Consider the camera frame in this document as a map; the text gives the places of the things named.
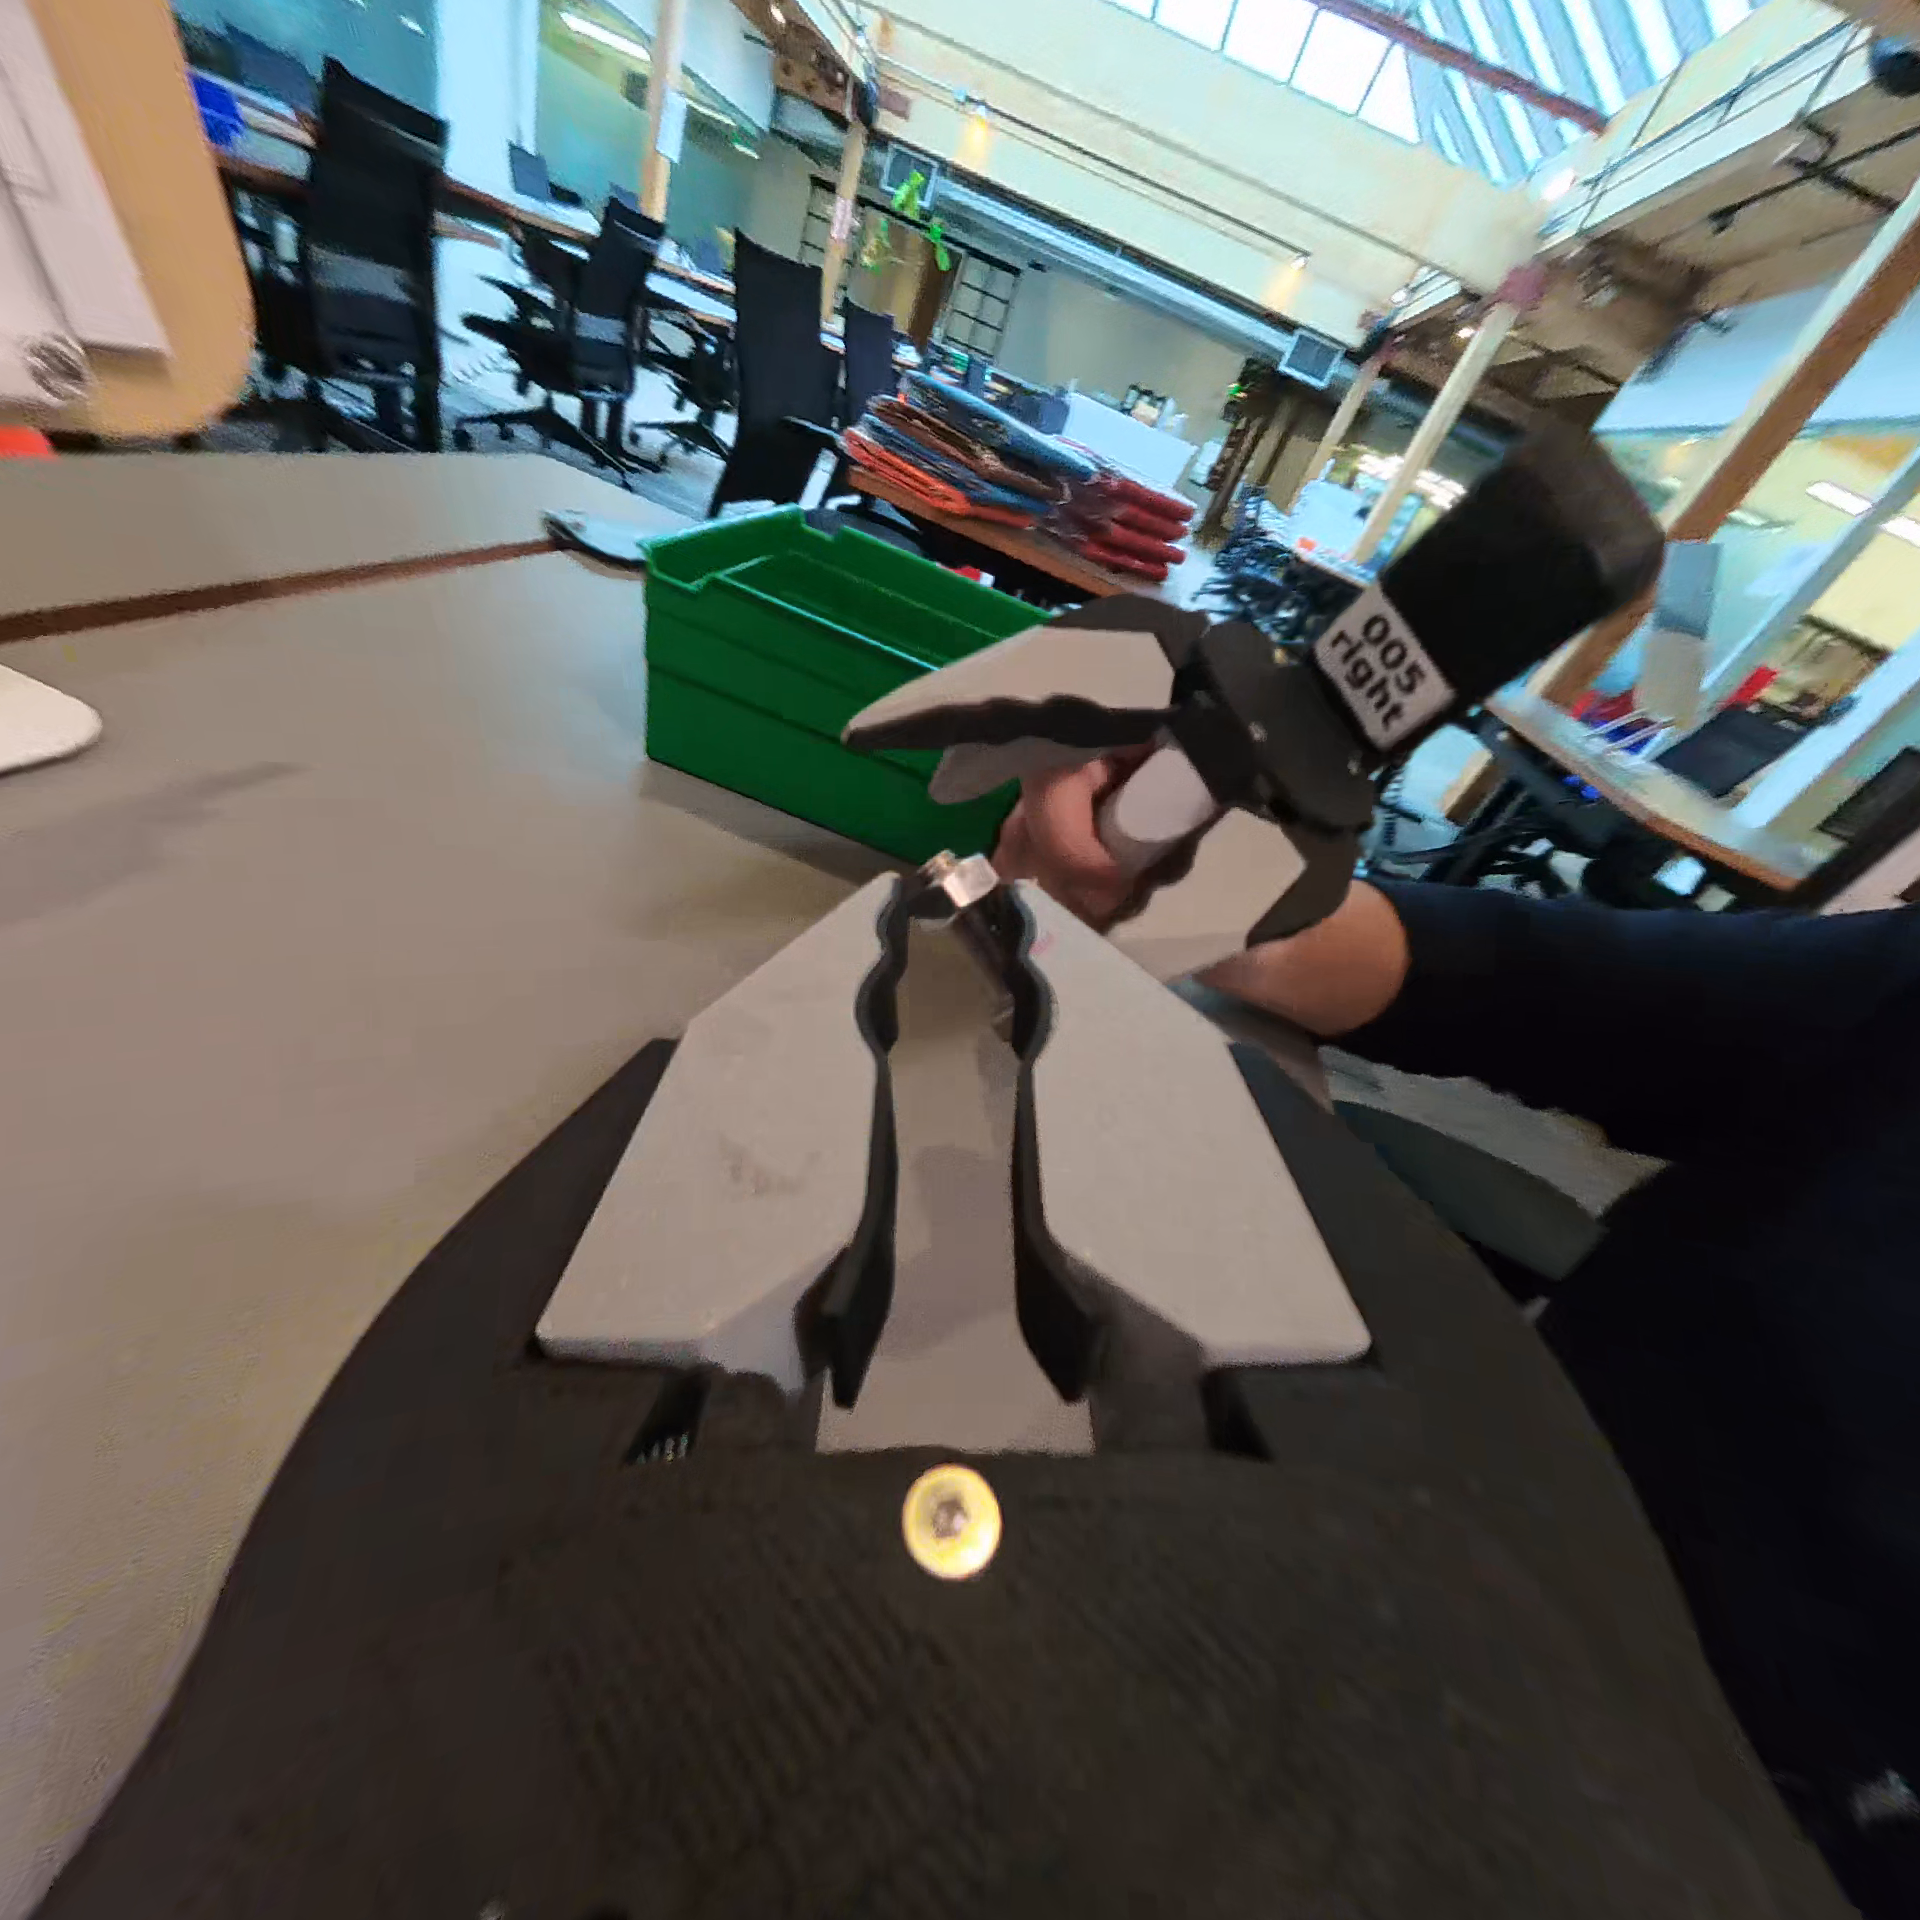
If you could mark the wooden display board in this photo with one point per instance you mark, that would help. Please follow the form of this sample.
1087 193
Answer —
195 224

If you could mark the black office chair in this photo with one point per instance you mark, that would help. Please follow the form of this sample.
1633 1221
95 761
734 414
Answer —
867 352
373 224
780 344
599 301

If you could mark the large steel nut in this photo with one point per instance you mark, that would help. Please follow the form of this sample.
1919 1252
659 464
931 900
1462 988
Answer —
959 882

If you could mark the small blue storage bin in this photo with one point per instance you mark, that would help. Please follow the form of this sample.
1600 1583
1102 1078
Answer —
214 106

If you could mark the white sign placard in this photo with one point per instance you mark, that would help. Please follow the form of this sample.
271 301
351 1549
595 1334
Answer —
1682 629

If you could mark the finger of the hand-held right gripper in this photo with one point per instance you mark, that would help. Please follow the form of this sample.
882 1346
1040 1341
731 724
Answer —
1050 675
1215 900

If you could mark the stack of folded cloths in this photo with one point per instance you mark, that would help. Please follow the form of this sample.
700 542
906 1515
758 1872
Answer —
1035 480

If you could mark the green plastic bin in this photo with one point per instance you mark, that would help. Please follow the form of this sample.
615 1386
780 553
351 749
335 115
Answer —
767 706

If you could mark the person's office chair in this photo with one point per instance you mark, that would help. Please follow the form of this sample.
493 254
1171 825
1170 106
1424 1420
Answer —
1502 1169

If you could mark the person's right hand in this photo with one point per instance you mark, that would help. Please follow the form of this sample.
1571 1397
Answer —
1066 840

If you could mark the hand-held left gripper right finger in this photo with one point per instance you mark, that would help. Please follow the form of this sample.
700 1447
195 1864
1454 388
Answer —
1185 1199

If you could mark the wooden desk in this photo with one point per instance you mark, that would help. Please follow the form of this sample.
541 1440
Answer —
1652 796

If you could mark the white stand base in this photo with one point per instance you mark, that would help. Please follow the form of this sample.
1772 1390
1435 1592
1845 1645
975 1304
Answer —
39 719

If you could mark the printed instruction sheet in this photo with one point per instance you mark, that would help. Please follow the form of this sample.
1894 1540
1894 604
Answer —
60 193

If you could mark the person's right forearm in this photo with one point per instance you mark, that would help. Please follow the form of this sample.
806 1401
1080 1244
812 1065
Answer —
1620 1006

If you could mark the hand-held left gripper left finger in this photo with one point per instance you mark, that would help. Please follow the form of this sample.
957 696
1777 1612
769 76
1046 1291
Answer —
719 1184

